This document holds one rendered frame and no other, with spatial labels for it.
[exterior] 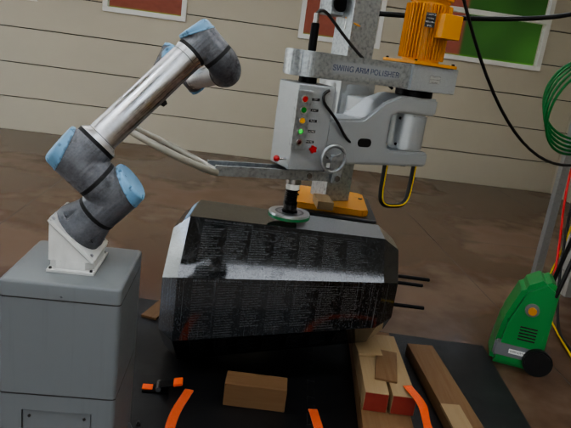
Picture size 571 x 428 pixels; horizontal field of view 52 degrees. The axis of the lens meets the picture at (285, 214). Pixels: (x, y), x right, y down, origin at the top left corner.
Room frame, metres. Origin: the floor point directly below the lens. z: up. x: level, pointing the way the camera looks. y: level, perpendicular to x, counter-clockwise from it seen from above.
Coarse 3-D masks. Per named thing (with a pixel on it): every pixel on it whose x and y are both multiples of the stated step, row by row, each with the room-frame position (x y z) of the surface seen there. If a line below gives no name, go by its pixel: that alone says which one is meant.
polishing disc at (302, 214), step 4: (272, 208) 2.93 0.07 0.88; (276, 208) 2.94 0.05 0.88; (280, 208) 2.95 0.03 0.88; (300, 208) 3.01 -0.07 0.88; (272, 212) 2.86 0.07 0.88; (276, 212) 2.86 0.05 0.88; (280, 212) 2.87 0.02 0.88; (284, 212) 2.88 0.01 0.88; (300, 212) 2.92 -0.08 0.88; (304, 212) 2.93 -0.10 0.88; (308, 212) 2.94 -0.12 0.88; (276, 216) 2.83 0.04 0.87; (280, 216) 2.82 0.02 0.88; (284, 216) 2.82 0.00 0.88; (288, 216) 2.83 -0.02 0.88; (292, 216) 2.84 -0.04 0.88; (296, 216) 2.85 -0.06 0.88; (300, 216) 2.86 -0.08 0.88; (304, 216) 2.87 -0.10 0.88; (308, 216) 2.89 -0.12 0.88
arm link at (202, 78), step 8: (232, 48) 2.16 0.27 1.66; (224, 56) 2.11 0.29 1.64; (232, 56) 2.14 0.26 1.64; (216, 64) 2.11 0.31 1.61; (224, 64) 2.12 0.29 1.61; (232, 64) 2.13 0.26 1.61; (200, 72) 2.41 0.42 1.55; (208, 72) 2.28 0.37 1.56; (216, 72) 2.13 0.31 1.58; (224, 72) 2.13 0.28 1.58; (232, 72) 2.15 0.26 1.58; (240, 72) 2.21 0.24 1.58; (192, 80) 2.53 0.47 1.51; (200, 80) 2.42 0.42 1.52; (208, 80) 2.31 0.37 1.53; (216, 80) 2.17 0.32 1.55; (224, 80) 2.16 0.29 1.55; (232, 80) 2.18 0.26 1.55; (192, 88) 2.63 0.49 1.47; (200, 88) 2.66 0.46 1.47
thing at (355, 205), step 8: (304, 192) 3.84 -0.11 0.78; (304, 200) 3.60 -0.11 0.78; (312, 200) 3.63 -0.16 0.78; (336, 200) 3.72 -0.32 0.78; (344, 200) 3.75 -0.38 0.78; (352, 200) 3.78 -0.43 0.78; (360, 200) 3.81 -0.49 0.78; (304, 208) 3.55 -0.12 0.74; (312, 208) 3.55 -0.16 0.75; (336, 208) 3.55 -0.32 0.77; (344, 208) 3.55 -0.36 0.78; (352, 208) 3.57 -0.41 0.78; (360, 208) 3.60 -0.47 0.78; (360, 216) 3.55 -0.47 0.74
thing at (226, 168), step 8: (208, 160) 2.75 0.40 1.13; (216, 160) 2.77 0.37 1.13; (224, 160) 2.79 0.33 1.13; (224, 168) 2.67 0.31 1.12; (232, 168) 2.69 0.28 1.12; (240, 168) 2.71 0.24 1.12; (248, 168) 2.73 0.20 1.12; (256, 168) 2.75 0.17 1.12; (264, 168) 2.77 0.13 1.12; (272, 168) 2.79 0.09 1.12; (280, 168) 2.94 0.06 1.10; (328, 168) 3.07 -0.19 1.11; (232, 176) 2.69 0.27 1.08; (240, 176) 2.71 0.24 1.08; (248, 176) 2.73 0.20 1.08; (256, 176) 2.75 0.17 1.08; (264, 176) 2.77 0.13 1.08; (272, 176) 2.79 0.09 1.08; (280, 176) 2.81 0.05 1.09; (288, 176) 2.83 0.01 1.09; (296, 176) 2.85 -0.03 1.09; (304, 176) 2.88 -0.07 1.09; (312, 176) 2.90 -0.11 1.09; (320, 176) 2.92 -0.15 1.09; (328, 176) 2.94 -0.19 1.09; (336, 176) 2.93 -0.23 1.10
